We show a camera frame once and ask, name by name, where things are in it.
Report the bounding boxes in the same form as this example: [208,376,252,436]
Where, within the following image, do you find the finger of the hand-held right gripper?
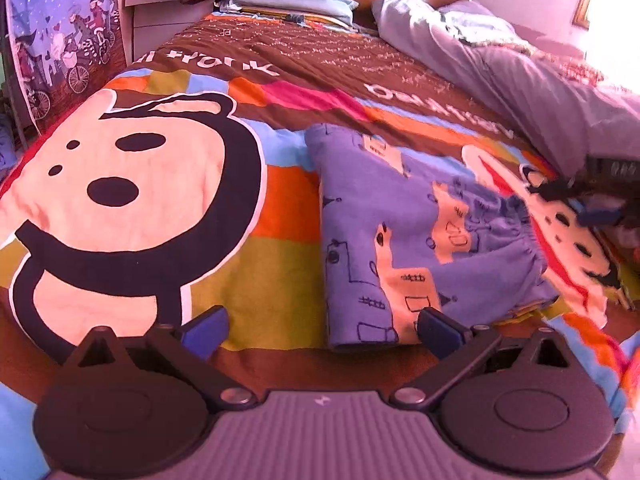
[532,178,628,228]

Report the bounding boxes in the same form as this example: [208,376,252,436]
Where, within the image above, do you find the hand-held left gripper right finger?
[389,307,583,409]

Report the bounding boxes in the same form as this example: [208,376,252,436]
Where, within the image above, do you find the grey duvet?
[372,0,640,178]

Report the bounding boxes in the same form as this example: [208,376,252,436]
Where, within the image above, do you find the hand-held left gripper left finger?
[61,305,257,412]

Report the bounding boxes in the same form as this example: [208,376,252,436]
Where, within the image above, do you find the purple printed pants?
[304,122,562,352]

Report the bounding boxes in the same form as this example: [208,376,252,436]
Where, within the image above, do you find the pale wooden nightstand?
[122,0,217,67]

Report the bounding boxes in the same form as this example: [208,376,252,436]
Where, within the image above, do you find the light blue pillow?
[215,0,361,27]

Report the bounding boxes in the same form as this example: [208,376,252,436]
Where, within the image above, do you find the brown printed blanket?
[0,12,640,480]

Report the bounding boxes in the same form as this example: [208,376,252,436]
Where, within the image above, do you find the patterned pale cloth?
[442,9,607,88]

